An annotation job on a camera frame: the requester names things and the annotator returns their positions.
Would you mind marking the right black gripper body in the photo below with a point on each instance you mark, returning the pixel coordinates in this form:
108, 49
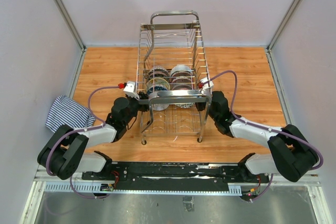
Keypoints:
201, 106

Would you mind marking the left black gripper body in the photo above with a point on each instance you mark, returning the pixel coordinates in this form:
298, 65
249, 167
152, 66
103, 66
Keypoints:
135, 106

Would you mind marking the black floral red bowl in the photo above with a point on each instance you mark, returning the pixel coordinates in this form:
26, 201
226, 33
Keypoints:
184, 105

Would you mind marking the striped line pattern bowl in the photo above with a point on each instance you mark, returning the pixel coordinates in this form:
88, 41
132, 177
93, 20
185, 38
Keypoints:
160, 107

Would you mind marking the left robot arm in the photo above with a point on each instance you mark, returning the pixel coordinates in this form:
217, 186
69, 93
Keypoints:
64, 153

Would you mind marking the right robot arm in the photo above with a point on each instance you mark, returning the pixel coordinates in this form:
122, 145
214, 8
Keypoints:
291, 155

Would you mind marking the black dotted hexagon bowl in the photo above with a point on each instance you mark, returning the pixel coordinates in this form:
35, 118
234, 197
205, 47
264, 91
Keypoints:
182, 86

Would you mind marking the blue triangle pattern bowl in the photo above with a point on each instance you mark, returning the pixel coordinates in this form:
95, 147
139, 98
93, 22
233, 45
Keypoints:
156, 88

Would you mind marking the red ikat pattern bowl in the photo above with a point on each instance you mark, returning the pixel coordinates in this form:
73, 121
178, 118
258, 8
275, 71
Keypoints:
181, 79

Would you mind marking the yellow rim leaf bowl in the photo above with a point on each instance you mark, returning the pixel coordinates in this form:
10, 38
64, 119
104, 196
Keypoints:
158, 81

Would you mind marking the red geometric pattern bowl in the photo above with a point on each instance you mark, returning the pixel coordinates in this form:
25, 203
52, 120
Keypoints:
181, 73

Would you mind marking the black leaf coral bowl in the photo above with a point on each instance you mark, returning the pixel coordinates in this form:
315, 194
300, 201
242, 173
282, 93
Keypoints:
158, 74

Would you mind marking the plain white bowl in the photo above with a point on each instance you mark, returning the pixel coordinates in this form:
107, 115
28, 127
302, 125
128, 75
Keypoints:
179, 68

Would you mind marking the brown diamond pattern bowl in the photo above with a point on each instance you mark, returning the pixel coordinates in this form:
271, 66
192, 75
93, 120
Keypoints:
159, 68

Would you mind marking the blue striped cloth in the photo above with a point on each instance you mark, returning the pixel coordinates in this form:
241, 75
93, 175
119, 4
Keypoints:
65, 111

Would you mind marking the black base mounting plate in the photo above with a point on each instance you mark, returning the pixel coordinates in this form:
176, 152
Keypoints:
173, 174

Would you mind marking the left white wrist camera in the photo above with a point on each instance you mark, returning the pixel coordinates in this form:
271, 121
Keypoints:
130, 90

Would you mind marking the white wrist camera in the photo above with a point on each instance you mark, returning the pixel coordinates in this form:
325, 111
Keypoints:
130, 90
206, 84

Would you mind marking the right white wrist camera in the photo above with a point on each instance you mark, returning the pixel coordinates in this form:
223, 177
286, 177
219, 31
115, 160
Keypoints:
206, 84

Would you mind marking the silver wire dish rack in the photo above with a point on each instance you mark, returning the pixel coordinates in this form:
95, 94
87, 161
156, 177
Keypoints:
171, 38

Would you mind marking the grey slotted cable duct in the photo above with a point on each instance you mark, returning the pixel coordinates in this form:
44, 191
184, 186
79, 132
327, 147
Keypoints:
215, 189

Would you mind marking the aluminium frame rail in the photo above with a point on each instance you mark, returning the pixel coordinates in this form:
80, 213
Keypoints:
70, 24

